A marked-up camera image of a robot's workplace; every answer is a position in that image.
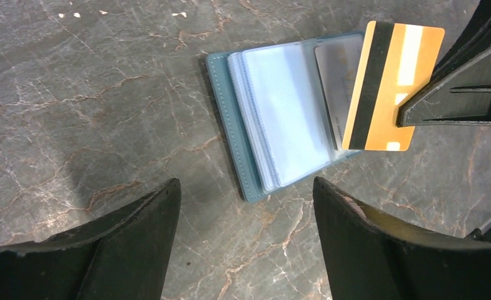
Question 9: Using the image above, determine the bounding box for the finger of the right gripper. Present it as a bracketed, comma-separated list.
[397, 1, 491, 127]

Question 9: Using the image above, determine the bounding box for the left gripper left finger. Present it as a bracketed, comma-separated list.
[0, 178, 181, 299]

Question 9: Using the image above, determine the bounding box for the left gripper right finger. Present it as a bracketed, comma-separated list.
[313, 177, 491, 299]

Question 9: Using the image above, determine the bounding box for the gold credit card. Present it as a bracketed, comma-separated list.
[342, 21, 445, 151]

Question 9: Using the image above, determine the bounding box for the silver credit card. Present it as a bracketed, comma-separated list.
[314, 32, 363, 151]

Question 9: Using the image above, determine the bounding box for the blue card holder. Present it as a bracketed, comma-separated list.
[206, 31, 364, 203]

